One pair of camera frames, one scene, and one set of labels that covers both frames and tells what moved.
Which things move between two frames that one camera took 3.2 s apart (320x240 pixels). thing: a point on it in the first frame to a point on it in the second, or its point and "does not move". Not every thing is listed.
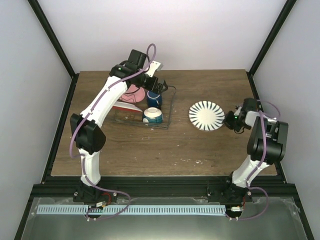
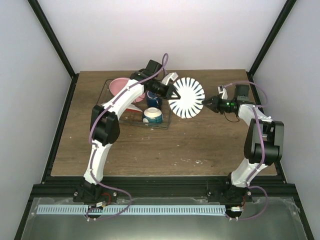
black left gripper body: (150, 86) to (162, 92)
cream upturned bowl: (152, 112) does not move
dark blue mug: (154, 100) does not move
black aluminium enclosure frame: (53, 186) does not move
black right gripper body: (233, 123) to (225, 107)
